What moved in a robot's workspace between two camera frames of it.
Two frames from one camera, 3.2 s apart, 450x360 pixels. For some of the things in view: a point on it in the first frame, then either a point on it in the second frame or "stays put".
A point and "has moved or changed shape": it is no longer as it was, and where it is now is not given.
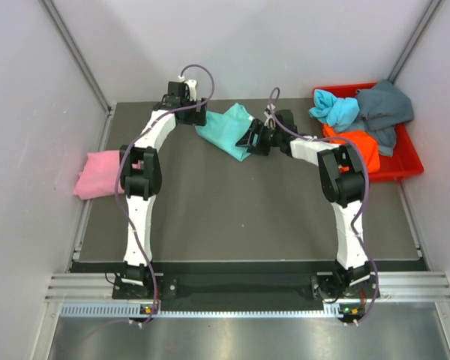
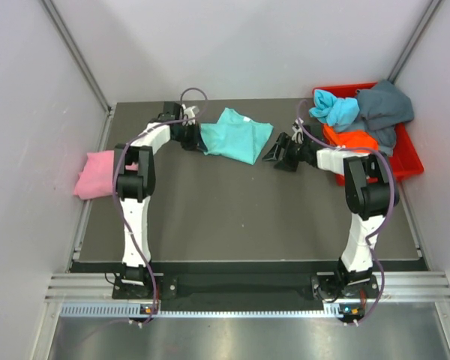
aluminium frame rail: (98, 286) stays put
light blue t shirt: (334, 112) stays put
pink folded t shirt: (100, 175) stays put
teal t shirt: (228, 129) has moved or changed shape
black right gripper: (259, 148) -> (284, 142)
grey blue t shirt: (382, 108) stays put
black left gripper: (196, 118) -> (196, 142)
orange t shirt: (361, 137) stays put
